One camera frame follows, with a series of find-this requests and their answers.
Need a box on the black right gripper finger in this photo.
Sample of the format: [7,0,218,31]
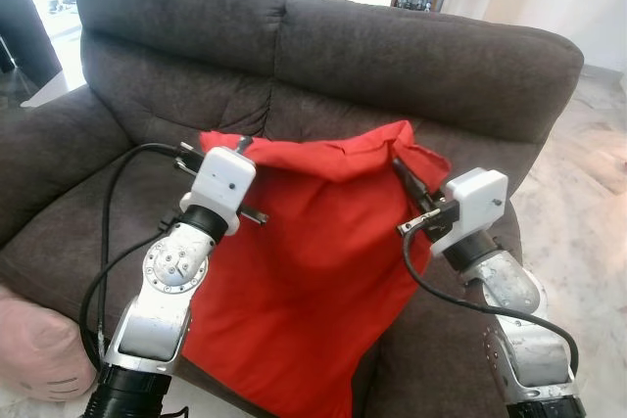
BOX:
[392,156,432,210]

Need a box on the red pillow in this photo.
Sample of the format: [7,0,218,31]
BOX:
[181,119,452,418]

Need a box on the grey-brown two-seat sofa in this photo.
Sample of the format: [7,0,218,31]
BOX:
[0,0,586,418]

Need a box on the pink pillow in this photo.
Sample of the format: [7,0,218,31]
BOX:
[0,286,99,402]

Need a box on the dark brown door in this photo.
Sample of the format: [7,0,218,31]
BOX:
[0,0,62,91]

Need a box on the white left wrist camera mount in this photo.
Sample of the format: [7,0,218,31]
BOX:
[189,147,258,236]

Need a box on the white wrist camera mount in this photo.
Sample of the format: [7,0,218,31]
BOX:
[189,147,258,236]
[431,168,510,257]

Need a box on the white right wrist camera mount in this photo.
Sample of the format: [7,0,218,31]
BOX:
[431,168,510,257]

